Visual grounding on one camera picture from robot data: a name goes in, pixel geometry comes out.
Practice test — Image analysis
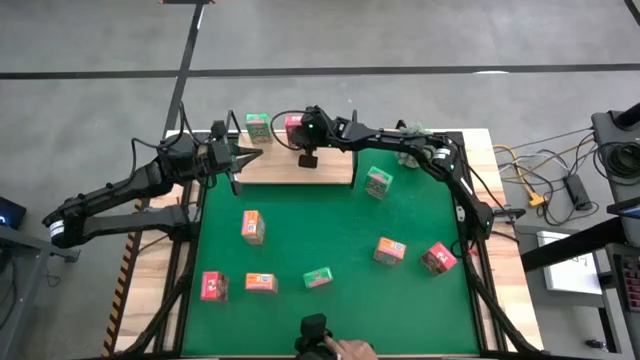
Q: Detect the wooden shelf with black frame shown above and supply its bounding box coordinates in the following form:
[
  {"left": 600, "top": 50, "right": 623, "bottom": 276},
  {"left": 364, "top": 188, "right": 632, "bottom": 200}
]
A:
[{"left": 227, "top": 108, "right": 359, "bottom": 190}]

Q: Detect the red Froot Loops cereal box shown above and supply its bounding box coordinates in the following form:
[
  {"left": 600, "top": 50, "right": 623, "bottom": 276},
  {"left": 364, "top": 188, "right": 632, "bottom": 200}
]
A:
[
  {"left": 418, "top": 241, "right": 459, "bottom": 277},
  {"left": 199, "top": 270, "right": 231, "bottom": 303},
  {"left": 283, "top": 113, "right": 305, "bottom": 147}
]

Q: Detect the yellow cable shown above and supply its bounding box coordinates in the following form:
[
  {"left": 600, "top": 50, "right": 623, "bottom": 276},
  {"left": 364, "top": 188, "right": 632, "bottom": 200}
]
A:
[{"left": 492, "top": 144, "right": 547, "bottom": 209}]

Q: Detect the yellow black hazard tape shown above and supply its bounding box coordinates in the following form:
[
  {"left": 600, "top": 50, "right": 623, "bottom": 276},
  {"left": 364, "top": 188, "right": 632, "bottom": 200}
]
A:
[{"left": 102, "top": 199, "right": 144, "bottom": 357}]

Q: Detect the black backlit keyboard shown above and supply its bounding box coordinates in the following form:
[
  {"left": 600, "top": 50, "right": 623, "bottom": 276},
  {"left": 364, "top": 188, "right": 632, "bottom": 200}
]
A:
[{"left": 613, "top": 252, "right": 640, "bottom": 312}]

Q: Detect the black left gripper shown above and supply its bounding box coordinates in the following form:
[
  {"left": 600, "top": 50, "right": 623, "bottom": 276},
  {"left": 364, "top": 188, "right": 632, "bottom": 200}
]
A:
[{"left": 207, "top": 142, "right": 264, "bottom": 176}]

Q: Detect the green Apple Jacks cereal box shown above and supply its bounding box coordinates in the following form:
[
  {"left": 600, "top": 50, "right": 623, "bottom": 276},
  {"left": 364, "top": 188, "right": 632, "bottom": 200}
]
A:
[
  {"left": 363, "top": 165, "right": 394, "bottom": 201},
  {"left": 244, "top": 112, "right": 274, "bottom": 146},
  {"left": 302, "top": 266, "right": 334, "bottom": 290}
]

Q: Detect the large black computer monitor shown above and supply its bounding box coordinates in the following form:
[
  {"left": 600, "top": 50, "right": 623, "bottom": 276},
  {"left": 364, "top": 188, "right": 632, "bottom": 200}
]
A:
[{"left": 519, "top": 214, "right": 640, "bottom": 274}]

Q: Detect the white paper sheet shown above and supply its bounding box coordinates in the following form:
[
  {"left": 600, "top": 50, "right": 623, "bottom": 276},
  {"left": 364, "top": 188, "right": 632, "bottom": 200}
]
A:
[{"left": 536, "top": 229, "right": 605, "bottom": 296}]

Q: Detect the orange Mini Wheats cereal box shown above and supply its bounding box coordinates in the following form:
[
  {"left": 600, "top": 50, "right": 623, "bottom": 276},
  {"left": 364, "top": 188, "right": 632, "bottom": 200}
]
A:
[
  {"left": 372, "top": 236, "right": 408, "bottom": 267},
  {"left": 244, "top": 272, "right": 279, "bottom": 294},
  {"left": 240, "top": 209, "right": 267, "bottom": 246}
]

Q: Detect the green table mat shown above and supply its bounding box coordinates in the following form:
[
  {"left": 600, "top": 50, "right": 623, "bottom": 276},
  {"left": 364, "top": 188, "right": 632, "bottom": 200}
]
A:
[{"left": 180, "top": 147, "right": 482, "bottom": 357}]

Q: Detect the black power adapter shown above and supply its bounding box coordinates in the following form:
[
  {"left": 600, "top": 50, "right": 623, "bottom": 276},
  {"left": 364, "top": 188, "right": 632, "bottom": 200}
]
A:
[{"left": 563, "top": 173, "right": 594, "bottom": 211}]

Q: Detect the small potted green plant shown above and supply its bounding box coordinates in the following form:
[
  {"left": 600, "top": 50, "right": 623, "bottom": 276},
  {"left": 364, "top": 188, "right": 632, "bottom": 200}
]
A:
[{"left": 394, "top": 120, "right": 434, "bottom": 170}]

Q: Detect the coiled black cable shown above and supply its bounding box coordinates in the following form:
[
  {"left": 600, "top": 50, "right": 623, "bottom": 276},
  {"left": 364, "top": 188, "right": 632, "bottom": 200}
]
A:
[{"left": 594, "top": 140, "right": 640, "bottom": 181}]

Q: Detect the grey metal stand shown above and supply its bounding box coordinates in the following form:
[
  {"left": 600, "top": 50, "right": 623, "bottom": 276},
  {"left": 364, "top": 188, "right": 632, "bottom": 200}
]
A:
[{"left": 0, "top": 224, "right": 81, "bottom": 360}]

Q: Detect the black table-level camera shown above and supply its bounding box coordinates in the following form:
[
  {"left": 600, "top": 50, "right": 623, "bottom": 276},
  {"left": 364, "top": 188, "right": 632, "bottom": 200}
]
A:
[{"left": 293, "top": 313, "right": 334, "bottom": 359}]

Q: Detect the person's hand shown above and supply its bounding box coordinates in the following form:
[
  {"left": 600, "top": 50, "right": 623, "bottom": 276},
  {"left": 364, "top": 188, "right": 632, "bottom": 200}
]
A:
[{"left": 323, "top": 335, "right": 376, "bottom": 360}]

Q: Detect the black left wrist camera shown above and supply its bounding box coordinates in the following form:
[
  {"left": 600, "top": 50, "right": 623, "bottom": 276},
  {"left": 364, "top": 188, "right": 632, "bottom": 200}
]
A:
[{"left": 209, "top": 119, "right": 229, "bottom": 144}]

